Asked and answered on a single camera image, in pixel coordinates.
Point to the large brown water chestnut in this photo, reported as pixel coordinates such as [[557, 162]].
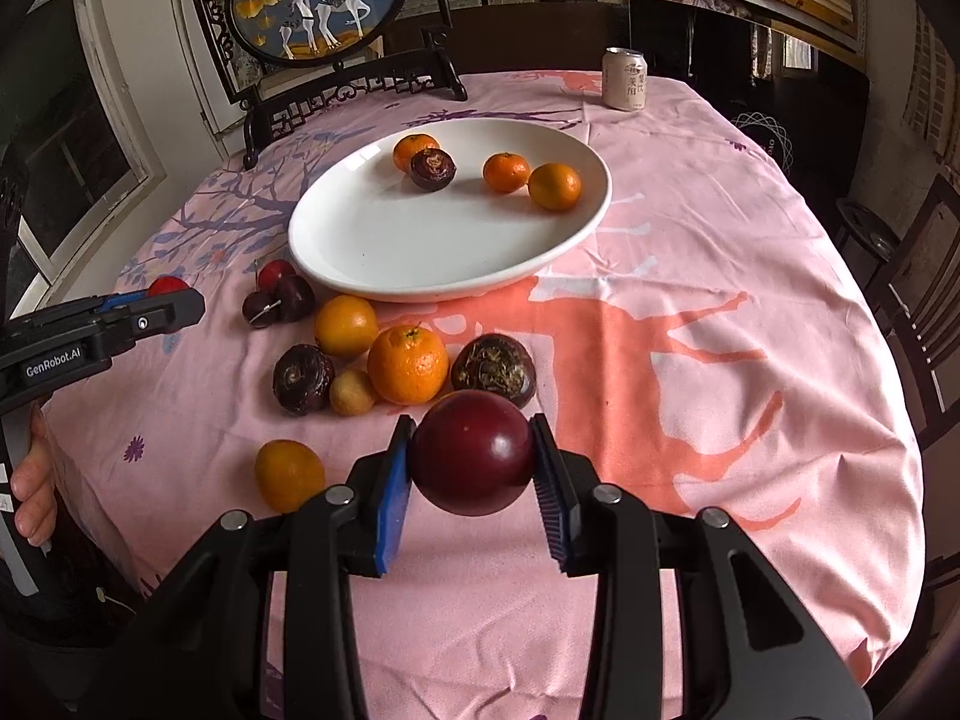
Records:
[[493, 373]]

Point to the beige drink can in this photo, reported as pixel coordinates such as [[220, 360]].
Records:
[[625, 79]]

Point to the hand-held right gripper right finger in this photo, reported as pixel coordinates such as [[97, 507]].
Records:
[[553, 504]]

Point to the large dark red plum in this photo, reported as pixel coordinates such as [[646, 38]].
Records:
[[471, 457]]

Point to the small bright red fruit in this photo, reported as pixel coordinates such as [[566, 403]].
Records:
[[166, 285]]

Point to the smooth round orange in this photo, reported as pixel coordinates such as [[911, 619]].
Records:
[[555, 186], [346, 327], [289, 475]]

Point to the dark wooden chair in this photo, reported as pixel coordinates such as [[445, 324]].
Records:
[[919, 300]]

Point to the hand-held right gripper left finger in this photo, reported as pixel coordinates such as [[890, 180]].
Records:
[[393, 499]]

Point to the white window frame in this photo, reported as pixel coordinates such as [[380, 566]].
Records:
[[82, 135]]

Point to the dark round stool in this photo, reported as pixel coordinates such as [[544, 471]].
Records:
[[866, 229]]

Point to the small red cherry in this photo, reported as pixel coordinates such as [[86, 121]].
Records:
[[277, 272]]

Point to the small dark water chestnut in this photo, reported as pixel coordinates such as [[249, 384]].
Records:
[[433, 169]]

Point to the small mandarin with leaf stub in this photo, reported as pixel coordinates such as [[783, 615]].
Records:
[[414, 149]]

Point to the large orange with stem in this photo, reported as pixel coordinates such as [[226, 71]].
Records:
[[407, 364]]

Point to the white oval plate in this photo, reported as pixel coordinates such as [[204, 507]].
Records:
[[448, 214]]

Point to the pink printed tablecloth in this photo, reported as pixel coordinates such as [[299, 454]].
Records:
[[712, 330]]

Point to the black cabinet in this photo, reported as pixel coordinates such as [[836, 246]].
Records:
[[697, 45]]

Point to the dark red cherry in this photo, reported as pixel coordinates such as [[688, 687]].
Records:
[[295, 295], [259, 310]]

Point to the person's left hand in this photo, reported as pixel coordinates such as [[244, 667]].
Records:
[[36, 491]]

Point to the small tan longan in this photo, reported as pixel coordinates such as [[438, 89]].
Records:
[[352, 392]]

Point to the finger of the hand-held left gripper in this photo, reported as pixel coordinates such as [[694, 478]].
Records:
[[124, 301], [154, 320]]

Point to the dark purple water chestnut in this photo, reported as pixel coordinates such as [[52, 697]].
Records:
[[302, 379]]

